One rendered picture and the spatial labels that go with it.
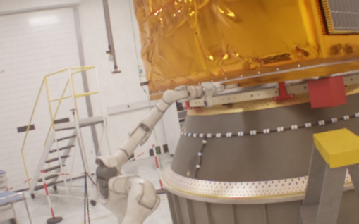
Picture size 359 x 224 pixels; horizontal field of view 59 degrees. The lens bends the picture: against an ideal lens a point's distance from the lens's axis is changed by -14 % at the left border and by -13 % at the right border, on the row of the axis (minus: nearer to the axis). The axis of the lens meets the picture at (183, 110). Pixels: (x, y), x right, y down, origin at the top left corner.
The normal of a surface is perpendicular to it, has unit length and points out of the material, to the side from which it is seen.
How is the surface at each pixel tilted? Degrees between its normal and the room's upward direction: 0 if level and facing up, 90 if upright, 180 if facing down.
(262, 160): 62
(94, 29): 90
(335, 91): 90
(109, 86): 90
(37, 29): 90
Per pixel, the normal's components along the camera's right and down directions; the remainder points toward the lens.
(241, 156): -0.61, -0.33
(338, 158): -0.22, 0.09
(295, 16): -0.83, 0.16
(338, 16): 0.48, -0.04
